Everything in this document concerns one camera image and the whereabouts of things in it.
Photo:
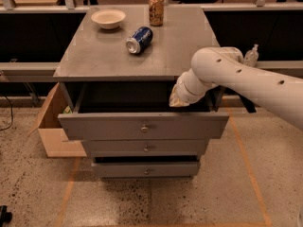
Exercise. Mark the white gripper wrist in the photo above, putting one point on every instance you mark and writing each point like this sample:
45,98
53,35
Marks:
181,93

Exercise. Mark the grey top drawer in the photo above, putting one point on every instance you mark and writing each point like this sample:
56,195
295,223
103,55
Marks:
137,110

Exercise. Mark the grey drawer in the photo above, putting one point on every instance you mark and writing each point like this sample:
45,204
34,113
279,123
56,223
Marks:
146,170
125,148
137,110

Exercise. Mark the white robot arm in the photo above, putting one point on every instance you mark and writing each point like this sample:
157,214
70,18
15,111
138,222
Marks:
210,67

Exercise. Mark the grey drawer cabinet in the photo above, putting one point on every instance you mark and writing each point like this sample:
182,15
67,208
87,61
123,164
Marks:
97,55

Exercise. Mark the grey middle drawer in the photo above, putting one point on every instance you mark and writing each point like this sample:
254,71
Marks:
125,148

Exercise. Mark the grey bottom drawer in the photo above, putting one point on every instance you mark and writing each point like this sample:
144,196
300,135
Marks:
146,170

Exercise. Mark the open cardboard box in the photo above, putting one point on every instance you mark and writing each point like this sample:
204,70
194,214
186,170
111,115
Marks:
50,130

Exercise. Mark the blue soda can lying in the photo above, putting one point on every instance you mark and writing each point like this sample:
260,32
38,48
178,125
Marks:
140,40

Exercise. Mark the clear sanitizer pump bottle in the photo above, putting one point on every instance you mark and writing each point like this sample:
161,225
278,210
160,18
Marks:
251,56

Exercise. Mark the gold upright drink can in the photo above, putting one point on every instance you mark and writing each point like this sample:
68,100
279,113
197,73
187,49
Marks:
156,12

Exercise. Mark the white ceramic bowl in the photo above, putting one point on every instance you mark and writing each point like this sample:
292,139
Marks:
108,18

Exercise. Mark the green packet in box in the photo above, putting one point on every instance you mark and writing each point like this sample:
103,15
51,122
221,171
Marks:
67,110

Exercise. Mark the grey metal railing beam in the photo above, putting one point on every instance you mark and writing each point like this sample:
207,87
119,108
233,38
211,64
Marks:
44,71

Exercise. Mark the black object floor corner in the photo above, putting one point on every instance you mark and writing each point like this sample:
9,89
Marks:
5,215

